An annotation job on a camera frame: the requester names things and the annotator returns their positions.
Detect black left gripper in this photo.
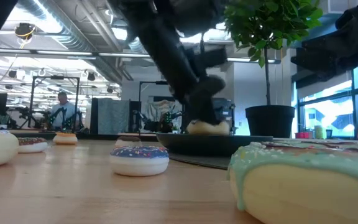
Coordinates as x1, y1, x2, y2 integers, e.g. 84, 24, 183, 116
141, 34, 229, 124

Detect plain cream donut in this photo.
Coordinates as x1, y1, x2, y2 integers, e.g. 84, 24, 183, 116
186, 119, 231, 136

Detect blue donut with sprinkles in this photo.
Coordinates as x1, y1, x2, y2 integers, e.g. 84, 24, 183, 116
109, 145, 170, 177

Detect orange iced donut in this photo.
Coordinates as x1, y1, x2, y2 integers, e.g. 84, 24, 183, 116
52, 131, 78, 146

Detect black machine box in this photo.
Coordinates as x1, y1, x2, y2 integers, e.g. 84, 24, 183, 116
213, 98, 236, 135

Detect black plate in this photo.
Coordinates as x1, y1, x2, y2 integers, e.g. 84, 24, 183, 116
155, 133, 274, 157

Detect background robot arms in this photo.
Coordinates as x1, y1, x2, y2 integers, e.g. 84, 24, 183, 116
135, 110, 183, 134
44, 107, 84, 131

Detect light hanging cloth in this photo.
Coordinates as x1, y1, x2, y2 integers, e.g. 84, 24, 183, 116
144, 99, 183, 125

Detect dark grey round mat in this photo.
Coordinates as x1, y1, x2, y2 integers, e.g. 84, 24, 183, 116
167, 151, 233, 170

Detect green plant in black pot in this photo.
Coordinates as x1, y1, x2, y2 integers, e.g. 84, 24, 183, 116
223, 0, 324, 139

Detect pale green cup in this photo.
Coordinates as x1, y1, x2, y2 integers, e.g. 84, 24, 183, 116
313, 124, 326, 139

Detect grey partition panel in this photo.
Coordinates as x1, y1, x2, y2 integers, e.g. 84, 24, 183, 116
90, 97, 132, 136

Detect mint green iced donut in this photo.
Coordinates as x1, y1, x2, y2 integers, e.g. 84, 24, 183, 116
227, 141, 358, 224

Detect person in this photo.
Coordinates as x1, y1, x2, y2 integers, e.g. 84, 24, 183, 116
47, 91, 82, 130

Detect black rig frame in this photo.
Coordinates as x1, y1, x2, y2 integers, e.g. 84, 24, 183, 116
29, 75, 81, 129
139, 80, 171, 133

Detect black table frame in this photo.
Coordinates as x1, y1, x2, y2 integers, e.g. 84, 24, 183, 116
9, 132, 158, 141

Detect silver ventilation duct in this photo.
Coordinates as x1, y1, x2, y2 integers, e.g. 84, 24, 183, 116
17, 0, 142, 85

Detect black ceiling device yellow cable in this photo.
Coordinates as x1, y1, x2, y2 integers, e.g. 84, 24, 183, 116
14, 22, 37, 43

